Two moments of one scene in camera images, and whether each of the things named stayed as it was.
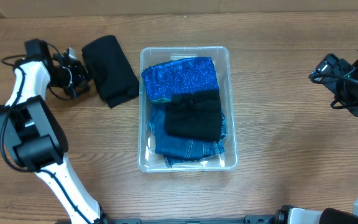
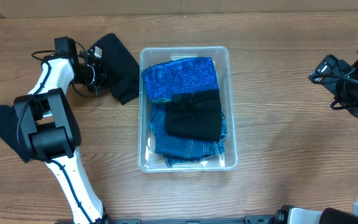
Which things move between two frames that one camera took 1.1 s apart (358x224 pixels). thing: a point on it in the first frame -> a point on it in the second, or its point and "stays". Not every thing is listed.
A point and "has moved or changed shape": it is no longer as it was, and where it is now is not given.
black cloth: [114, 78] has moved or changed shape
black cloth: [196, 114] stays
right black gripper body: [353, 96] stays
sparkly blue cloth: [163, 79] stays
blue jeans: [176, 150] stays
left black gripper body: [81, 73] -> [96, 71]
